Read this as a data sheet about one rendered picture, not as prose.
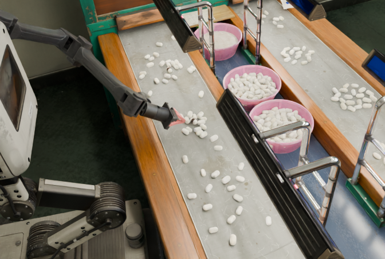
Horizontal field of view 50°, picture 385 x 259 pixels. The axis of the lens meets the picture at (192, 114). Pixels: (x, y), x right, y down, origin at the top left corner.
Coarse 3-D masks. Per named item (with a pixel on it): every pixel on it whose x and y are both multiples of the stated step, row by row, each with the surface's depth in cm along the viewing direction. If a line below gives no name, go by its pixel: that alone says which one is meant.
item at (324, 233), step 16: (224, 96) 134; (224, 112) 132; (240, 112) 126; (240, 128) 124; (256, 128) 125; (240, 144) 123; (256, 144) 117; (256, 160) 116; (272, 160) 111; (272, 176) 109; (272, 192) 108; (288, 192) 104; (288, 208) 103; (304, 208) 99; (288, 224) 102; (304, 224) 98; (320, 224) 100; (304, 240) 97; (320, 240) 93; (304, 256) 97; (320, 256) 92; (336, 256) 92
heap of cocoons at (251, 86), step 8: (232, 80) 197; (240, 80) 197; (248, 80) 199; (256, 80) 196; (264, 80) 195; (272, 80) 197; (232, 88) 194; (240, 88) 192; (248, 88) 192; (256, 88) 192; (264, 88) 191; (272, 88) 191; (240, 96) 191; (248, 96) 188; (256, 96) 189; (264, 96) 187; (264, 104) 186
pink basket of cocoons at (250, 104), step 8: (232, 72) 199; (240, 72) 201; (248, 72) 202; (272, 72) 196; (224, 80) 193; (280, 80) 190; (224, 88) 189; (272, 96) 183; (248, 104) 185; (256, 104) 184
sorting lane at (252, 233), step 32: (128, 32) 237; (160, 32) 234; (192, 64) 209; (160, 96) 192; (192, 96) 191; (160, 128) 176; (192, 128) 175; (224, 128) 174; (192, 160) 162; (224, 160) 161; (192, 192) 151; (224, 192) 150; (256, 192) 149; (224, 224) 140; (256, 224) 139; (224, 256) 131; (256, 256) 130; (288, 256) 130
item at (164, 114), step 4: (164, 104) 165; (160, 108) 158; (164, 108) 160; (168, 108) 162; (160, 112) 158; (164, 112) 159; (168, 112) 160; (156, 116) 157; (160, 116) 158; (164, 116) 159; (168, 116) 160; (172, 116) 158; (160, 120) 160; (164, 120) 160; (168, 120) 159; (172, 120) 158; (164, 124) 161; (168, 124) 159; (164, 128) 160
